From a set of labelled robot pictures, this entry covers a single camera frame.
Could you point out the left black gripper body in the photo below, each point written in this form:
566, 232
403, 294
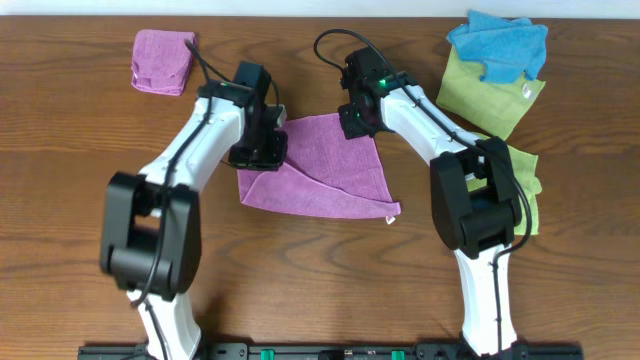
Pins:
261, 147

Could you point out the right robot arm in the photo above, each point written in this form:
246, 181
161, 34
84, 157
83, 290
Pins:
475, 202

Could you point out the blue microfiber cloth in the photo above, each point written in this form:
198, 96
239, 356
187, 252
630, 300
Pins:
508, 49

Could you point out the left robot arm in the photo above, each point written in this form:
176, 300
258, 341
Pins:
151, 241

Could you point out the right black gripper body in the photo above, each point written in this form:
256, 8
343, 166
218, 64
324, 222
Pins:
354, 122

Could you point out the flat green cloth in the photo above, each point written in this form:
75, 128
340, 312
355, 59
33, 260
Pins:
495, 108

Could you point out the crumpled green cloth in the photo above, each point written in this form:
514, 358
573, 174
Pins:
524, 166

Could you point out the purple microfiber cloth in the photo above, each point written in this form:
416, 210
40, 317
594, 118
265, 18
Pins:
324, 175

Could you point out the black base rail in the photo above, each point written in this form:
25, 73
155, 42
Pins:
422, 351

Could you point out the folded purple cloth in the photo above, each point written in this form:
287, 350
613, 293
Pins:
161, 61

